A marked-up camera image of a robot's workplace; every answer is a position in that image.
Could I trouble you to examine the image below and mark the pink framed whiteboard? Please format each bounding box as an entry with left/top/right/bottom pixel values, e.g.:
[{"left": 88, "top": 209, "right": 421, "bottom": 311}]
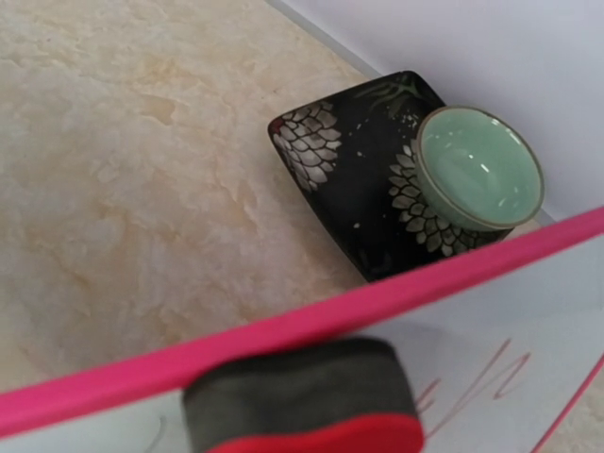
[{"left": 1, "top": 209, "right": 603, "bottom": 452}]

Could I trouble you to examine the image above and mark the green ceramic bowl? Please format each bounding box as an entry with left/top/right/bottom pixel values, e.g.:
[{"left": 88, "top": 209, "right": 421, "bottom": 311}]
[{"left": 411, "top": 106, "right": 545, "bottom": 231}]

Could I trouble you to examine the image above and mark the black floral square plate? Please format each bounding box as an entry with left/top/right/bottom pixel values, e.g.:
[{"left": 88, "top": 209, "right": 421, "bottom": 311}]
[{"left": 267, "top": 71, "right": 509, "bottom": 281}]

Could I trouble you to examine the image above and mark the red whiteboard eraser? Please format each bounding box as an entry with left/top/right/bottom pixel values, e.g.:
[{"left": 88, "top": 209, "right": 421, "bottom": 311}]
[{"left": 182, "top": 337, "right": 425, "bottom": 452}]

